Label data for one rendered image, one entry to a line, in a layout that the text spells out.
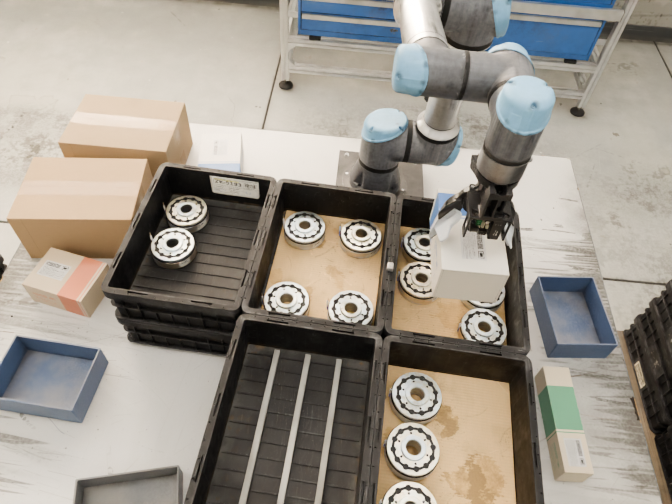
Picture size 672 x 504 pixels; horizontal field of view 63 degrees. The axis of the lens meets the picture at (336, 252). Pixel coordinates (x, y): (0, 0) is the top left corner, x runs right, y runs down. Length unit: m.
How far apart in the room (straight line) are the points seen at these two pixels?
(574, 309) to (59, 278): 1.31
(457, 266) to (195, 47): 2.87
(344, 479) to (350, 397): 0.16
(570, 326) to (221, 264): 0.90
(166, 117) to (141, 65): 1.84
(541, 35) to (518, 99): 2.36
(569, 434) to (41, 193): 1.38
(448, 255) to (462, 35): 0.50
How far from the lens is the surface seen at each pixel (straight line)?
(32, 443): 1.40
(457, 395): 1.22
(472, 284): 1.03
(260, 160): 1.79
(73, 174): 1.61
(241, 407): 1.17
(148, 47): 3.69
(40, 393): 1.44
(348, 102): 3.19
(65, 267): 1.52
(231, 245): 1.39
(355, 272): 1.34
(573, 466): 1.33
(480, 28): 1.27
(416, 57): 0.89
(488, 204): 0.95
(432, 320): 1.29
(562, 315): 1.57
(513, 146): 0.85
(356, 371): 1.21
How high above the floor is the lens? 1.91
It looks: 52 degrees down
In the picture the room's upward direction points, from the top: 5 degrees clockwise
